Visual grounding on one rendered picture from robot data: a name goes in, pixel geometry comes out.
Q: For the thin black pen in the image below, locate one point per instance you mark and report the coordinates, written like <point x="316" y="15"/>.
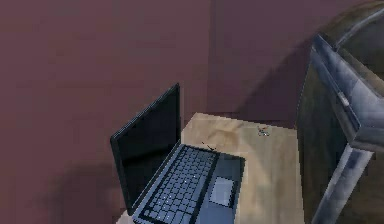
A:
<point x="208" y="146"/>

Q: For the small silver keys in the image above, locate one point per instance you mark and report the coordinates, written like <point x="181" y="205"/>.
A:
<point x="263" y="131"/>

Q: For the black open laptop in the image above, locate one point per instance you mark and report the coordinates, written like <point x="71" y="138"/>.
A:
<point x="186" y="186"/>

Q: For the pale wooden desk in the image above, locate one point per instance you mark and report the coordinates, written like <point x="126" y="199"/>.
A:
<point x="270" y="173"/>

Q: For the dark grey metal-framed furniture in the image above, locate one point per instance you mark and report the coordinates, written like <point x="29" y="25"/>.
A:
<point x="336" y="110"/>

